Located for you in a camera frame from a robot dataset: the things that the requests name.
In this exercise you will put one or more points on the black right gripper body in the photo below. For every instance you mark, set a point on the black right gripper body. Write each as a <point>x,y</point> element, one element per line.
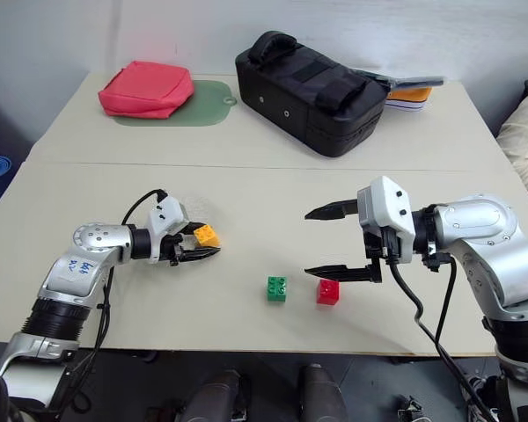
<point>385,246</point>

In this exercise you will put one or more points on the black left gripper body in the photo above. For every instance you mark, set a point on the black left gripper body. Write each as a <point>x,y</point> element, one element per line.
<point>171,250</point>

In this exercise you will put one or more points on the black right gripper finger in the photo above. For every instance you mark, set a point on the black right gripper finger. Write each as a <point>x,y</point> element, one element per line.
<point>334,210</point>
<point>339,271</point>

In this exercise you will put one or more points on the yellow toy brick cube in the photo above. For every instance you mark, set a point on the yellow toy brick cube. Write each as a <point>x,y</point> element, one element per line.
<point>207,236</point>

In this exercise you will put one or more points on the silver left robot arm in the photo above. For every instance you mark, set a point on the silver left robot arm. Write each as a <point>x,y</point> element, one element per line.
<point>85,259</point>

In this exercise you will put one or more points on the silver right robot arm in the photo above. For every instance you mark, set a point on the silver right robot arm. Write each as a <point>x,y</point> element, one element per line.
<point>488,246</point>

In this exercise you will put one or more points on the red toy brick cube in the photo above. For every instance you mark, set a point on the red toy brick cube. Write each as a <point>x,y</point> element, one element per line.
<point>327,293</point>

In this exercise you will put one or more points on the green toy brick cube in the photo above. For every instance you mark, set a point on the green toy brick cube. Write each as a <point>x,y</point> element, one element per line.
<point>276,290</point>

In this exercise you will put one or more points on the black padded carry bag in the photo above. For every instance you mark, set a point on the black padded carry bag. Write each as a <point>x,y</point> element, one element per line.
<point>308,92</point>

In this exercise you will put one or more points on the green cutting mat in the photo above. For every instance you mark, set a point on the green cutting mat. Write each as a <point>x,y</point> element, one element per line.
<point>207,105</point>

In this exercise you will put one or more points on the red fabric pouch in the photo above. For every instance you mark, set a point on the red fabric pouch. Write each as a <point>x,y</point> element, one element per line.
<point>147,90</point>

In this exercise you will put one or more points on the grey flat folded item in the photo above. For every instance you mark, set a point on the grey flat folded item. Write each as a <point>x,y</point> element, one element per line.
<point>415,81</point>

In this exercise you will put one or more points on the person in cream clothing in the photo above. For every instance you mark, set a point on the person in cream clothing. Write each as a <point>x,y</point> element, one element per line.
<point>525,136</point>

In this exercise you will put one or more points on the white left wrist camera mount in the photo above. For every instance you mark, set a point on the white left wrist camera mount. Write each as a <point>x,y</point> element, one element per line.
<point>167,213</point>

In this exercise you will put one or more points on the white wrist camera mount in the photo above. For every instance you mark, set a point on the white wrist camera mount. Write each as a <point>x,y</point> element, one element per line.
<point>167,213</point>
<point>387,206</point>

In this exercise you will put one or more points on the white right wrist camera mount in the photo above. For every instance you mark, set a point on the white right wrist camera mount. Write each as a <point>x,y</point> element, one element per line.
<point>387,206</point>

